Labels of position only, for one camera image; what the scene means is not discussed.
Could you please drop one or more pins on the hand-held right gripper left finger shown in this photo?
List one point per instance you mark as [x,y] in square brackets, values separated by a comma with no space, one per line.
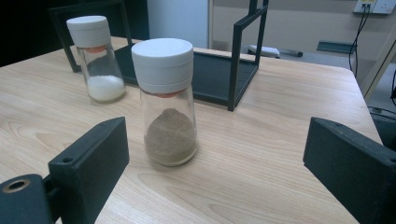
[93,161]

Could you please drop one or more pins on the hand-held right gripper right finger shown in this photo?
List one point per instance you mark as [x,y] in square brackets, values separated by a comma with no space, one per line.
[358,168]

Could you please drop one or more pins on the white powder jar white lid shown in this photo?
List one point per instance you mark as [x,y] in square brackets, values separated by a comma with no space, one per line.
[104,88]

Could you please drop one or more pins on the brown spice jar white lid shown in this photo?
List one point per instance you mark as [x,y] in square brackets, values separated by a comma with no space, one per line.
[171,140]

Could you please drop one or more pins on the black metal two-tier rack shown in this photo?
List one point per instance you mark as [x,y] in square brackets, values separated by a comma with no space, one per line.
[214,77]

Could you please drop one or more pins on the pale slanted beam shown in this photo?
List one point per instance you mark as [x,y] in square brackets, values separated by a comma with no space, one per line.
[378,62]

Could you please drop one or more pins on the white power strip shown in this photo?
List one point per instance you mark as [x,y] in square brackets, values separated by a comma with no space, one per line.
[264,50]

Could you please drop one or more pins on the dark grey wall bracket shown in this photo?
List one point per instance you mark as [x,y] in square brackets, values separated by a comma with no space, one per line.
[335,46]

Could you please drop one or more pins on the white wall socket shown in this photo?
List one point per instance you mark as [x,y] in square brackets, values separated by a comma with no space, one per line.
[384,6]

